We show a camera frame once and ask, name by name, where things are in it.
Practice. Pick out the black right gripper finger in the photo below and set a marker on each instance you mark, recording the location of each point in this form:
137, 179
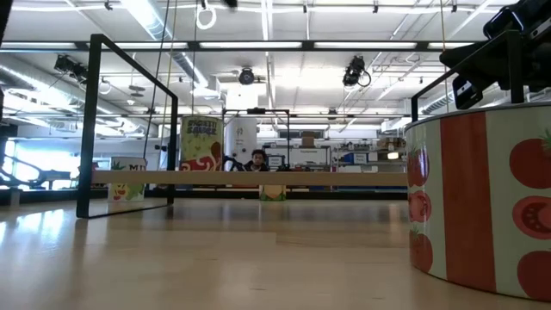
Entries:
482, 60
467, 97

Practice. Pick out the tomato can red stripes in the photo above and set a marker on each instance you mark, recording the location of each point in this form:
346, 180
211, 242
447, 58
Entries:
465, 194

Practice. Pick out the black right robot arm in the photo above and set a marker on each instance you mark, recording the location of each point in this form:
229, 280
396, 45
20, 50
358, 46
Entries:
538, 10

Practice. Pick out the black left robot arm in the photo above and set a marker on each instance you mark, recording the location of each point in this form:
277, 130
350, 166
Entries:
4, 21

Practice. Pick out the wooden shelf board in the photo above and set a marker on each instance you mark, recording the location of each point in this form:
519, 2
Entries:
258, 178

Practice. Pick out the blue storage box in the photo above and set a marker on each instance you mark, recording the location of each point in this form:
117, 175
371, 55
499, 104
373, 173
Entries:
356, 158

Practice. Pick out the cardboard box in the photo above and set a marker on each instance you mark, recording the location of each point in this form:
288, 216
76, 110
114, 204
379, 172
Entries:
308, 139

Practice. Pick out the black beam with light strips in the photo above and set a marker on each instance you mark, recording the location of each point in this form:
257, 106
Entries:
307, 45

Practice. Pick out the person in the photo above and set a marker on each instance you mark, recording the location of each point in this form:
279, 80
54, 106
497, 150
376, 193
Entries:
257, 161

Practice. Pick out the round black ceiling device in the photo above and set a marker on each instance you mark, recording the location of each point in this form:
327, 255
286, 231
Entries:
246, 76

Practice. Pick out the white cylindrical column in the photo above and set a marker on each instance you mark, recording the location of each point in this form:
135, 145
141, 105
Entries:
241, 138

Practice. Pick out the spaghetti sauce can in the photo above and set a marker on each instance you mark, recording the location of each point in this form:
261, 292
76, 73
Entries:
200, 142

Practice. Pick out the background robot workstation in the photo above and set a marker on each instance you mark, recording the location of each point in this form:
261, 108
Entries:
56, 175

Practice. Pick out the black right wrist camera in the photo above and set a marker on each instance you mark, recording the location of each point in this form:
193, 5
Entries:
501, 23

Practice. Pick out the black ceiling camera with loop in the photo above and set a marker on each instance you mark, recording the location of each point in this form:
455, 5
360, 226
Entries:
354, 69

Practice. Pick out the black aluminium table frame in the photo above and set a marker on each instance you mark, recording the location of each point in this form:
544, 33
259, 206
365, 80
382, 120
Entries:
215, 194

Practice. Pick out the silver ventilation duct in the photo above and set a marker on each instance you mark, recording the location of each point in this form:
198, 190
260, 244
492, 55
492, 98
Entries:
26, 77
150, 21

